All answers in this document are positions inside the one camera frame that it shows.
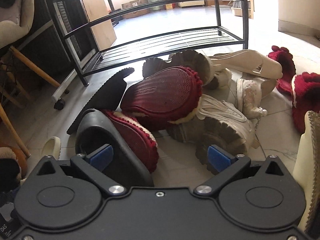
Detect white embroidered heel shoe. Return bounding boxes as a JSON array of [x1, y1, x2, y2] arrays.
[[236, 73, 277, 120]]

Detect red fuzzy slipper far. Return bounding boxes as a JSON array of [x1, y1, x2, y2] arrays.
[[268, 46, 296, 95]]

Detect red fuzzy slipper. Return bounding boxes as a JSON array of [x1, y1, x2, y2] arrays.
[[291, 72, 319, 133], [268, 46, 296, 95]]

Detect black rubber slipper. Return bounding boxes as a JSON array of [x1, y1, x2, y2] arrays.
[[75, 109, 159, 188]]

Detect red knit slipper lower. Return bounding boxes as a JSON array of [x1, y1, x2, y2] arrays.
[[102, 109, 159, 173]]

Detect red fuzzy slipper near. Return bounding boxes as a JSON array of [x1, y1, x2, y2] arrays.
[[291, 72, 319, 133]]

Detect brown cardboard box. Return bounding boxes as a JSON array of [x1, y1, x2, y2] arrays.
[[121, 0, 151, 20]]

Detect red knit slipper sole up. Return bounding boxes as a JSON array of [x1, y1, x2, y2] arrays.
[[120, 66, 202, 131]]

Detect wooden cabinet panel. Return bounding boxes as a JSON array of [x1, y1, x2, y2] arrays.
[[81, 0, 117, 52]]

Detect beige high heel sandal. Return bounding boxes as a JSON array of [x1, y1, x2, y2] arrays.
[[209, 49, 283, 80]]

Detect grey chair wooden legs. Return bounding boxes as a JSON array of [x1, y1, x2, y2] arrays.
[[1, 0, 60, 158]]

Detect white chunky sneaker front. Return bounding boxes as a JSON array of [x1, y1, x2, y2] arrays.
[[167, 94, 255, 175]]

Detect white chunky sneaker rear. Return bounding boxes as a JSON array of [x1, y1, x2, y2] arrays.
[[142, 49, 232, 89]]

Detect black slipper sole up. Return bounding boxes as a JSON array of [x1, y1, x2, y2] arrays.
[[66, 67, 135, 135]]

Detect black metal shoe rack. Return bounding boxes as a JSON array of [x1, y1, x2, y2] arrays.
[[59, 0, 249, 87]]

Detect white chunky sneaker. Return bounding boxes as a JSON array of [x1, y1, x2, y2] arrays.
[[167, 94, 255, 175], [142, 49, 232, 89]]

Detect cream rubber slipper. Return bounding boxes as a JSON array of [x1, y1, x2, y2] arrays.
[[41, 137, 61, 160], [292, 111, 319, 238]]

